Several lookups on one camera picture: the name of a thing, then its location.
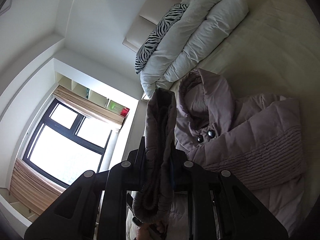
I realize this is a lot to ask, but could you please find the mauve puffer jacket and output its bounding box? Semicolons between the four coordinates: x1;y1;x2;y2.
133;68;305;235

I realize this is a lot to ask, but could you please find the operator hand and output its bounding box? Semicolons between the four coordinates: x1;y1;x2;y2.
136;223;165;240

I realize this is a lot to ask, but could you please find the red box on shelf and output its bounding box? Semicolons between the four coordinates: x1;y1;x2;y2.
120;107;130;117

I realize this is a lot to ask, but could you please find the green item on shelf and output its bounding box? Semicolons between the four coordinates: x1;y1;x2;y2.
108;100;123;112

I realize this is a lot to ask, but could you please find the black framed window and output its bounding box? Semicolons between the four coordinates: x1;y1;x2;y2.
22;99;112;188

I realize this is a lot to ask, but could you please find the beige curtain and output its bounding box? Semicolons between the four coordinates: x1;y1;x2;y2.
53;85;124;130

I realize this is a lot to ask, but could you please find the beige bed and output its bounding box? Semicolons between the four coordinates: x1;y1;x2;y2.
125;0;320;238

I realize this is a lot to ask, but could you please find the zebra print pillow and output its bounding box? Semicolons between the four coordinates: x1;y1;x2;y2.
135;3;189;74

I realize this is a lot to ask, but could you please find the white folded duvet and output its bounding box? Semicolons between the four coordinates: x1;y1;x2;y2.
139;0;249;97

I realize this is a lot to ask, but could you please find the beige padded headboard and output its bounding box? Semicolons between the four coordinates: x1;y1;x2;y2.
123;0;182;53

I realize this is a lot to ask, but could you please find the white wall shelf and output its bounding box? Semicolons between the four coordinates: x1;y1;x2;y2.
55;72;121;116

